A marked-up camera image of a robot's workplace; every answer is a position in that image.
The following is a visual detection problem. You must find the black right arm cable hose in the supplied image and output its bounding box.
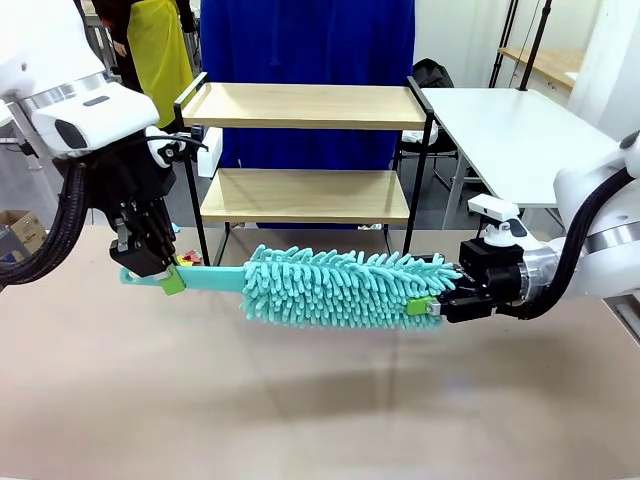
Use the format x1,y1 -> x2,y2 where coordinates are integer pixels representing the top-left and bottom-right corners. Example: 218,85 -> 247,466
499,167 -> 640,321

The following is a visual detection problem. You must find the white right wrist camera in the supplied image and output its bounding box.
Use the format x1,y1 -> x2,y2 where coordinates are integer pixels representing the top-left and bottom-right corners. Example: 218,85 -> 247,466
467,195 -> 526,246

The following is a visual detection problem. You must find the white crumpled bag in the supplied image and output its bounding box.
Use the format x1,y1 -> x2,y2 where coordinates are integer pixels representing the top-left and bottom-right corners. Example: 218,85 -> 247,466
399,122 -> 439,149

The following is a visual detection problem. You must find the white table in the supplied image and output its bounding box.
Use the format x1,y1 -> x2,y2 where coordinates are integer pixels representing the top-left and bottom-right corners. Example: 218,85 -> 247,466
417,87 -> 616,231

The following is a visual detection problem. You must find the black office chair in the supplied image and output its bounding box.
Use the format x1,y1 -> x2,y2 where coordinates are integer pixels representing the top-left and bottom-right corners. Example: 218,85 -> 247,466
394,58 -> 474,201

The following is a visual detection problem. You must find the black tripod stand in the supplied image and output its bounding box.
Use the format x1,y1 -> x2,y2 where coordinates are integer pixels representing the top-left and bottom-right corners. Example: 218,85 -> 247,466
519,0 -> 554,91
492,0 -> 519,91

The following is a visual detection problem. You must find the person in yellow apron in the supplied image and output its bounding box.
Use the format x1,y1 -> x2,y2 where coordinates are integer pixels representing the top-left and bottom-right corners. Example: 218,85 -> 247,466
94,0 -> 201,131

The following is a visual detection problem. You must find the cardboard box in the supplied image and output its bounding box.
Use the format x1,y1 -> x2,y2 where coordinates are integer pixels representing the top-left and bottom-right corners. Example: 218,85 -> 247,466
0,209 -> 46,264

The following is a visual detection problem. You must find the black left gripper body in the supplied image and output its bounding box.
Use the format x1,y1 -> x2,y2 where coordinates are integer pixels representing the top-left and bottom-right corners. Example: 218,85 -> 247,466
84,130 -> 177,222

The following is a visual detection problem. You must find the black frame wooden shelf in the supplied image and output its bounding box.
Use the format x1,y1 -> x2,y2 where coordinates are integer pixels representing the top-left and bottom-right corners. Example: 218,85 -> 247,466
173,71 -> 441,268

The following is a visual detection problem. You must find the white box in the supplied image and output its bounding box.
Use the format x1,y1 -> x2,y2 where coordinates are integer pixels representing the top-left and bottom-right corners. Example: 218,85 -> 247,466
197,126 -> 224,177

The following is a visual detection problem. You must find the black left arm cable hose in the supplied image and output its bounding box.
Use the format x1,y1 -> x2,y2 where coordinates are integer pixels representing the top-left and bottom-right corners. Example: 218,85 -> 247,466
0,159 -> 89,294

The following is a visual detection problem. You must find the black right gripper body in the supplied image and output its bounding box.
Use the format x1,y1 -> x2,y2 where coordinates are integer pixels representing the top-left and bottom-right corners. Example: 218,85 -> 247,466
458,238 -> 526,319

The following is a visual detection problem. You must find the light wooden table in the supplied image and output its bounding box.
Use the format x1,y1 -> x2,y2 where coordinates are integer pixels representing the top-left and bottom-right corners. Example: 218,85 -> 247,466
498,47 -> 586,91

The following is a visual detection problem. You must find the teal microfiber duster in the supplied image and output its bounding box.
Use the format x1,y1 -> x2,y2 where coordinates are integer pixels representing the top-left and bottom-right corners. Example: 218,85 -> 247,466
118,244 -> 464,334

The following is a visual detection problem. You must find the person in blue hoodie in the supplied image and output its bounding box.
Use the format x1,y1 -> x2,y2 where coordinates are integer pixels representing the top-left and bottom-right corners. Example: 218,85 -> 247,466
199,0 -> 417,174

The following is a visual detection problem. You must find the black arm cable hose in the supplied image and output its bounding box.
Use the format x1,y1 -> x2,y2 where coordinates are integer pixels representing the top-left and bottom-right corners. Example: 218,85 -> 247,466
0,159 -> 89,294
499,167 -> 640,321

